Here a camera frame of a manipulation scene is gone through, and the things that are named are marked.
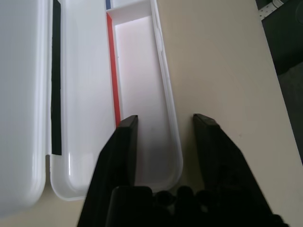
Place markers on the white plastic pencil case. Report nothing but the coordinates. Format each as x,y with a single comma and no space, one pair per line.
82,94

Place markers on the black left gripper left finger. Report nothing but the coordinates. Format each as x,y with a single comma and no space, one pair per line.
116,160

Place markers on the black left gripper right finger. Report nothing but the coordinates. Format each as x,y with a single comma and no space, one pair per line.
220,165

